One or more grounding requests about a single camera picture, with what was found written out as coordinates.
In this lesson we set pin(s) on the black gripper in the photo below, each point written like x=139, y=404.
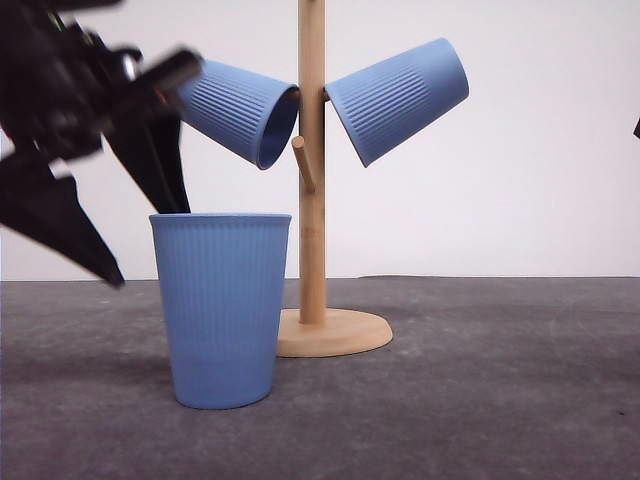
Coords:
x=61, y=92

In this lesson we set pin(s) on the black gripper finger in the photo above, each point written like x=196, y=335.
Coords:
x=637, y=129

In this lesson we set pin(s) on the blue ribbed cup front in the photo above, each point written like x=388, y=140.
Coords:
x=224, y=275

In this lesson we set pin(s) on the blue ribbed cup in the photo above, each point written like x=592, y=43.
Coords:
x=384, y=105
x=252, y=116
x=224, y=275

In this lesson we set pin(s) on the wooden mug tree stand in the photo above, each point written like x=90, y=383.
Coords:
x=314, y=330

